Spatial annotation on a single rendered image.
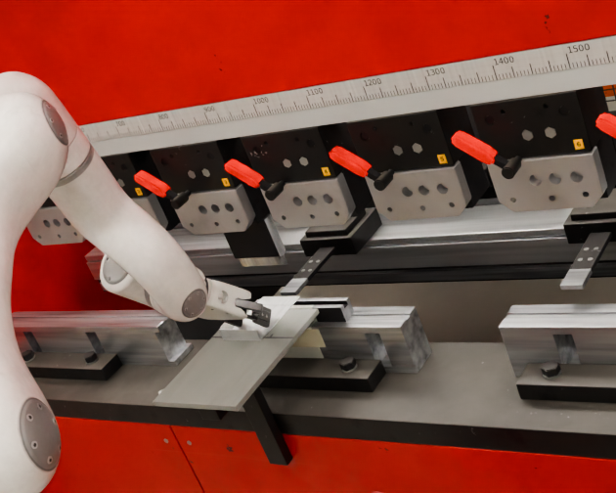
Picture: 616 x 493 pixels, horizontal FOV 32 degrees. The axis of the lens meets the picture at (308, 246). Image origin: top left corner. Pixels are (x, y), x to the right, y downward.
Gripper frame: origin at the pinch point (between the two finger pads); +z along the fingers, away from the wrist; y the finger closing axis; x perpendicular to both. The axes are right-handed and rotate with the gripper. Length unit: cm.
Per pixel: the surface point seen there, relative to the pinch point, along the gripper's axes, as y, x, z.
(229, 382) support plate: -5.1, 13.0, -8.0
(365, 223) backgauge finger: -7.0, -23.1, 20.5
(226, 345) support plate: 2.6, 5.6, -1.6
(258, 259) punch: -0.5, -10.0, -0.5
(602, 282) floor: 12, -58, 184
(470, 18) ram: -55, -31, -31
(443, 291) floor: 70, -55, 182
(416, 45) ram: -46, -29, -29
